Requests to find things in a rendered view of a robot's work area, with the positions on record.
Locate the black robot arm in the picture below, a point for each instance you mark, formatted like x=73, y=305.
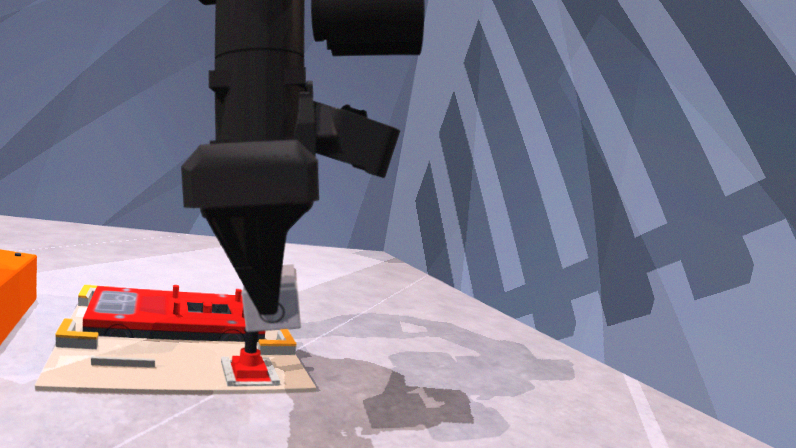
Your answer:
x=351, y=28

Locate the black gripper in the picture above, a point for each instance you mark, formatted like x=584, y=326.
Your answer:
x=254, y=182

